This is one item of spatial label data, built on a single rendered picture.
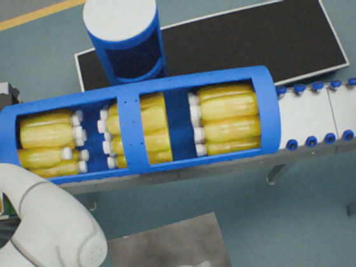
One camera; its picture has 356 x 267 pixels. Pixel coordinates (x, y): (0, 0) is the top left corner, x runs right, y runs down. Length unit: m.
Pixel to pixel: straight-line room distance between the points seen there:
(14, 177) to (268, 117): 0.79
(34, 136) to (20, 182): 0.60
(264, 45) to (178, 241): 1.46
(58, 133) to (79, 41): 1.52
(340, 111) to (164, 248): 0.82
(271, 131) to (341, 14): 1.77
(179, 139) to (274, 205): 1.08
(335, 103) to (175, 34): 1.21
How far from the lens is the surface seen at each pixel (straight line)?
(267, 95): 1.45
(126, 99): 1.45
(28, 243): 0.82
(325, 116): 1.80
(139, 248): 1.58
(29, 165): 1.57
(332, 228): 2.70
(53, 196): 0.85
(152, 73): 2.13
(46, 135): 1.51
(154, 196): 2.62
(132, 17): 1.78
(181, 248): 1.57
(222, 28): 2.75
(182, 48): 2.69
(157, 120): 1.46
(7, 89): 2.00
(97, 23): 1.79
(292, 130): 1.75
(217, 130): 1.49
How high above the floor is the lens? 2.58
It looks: 75 degrees down
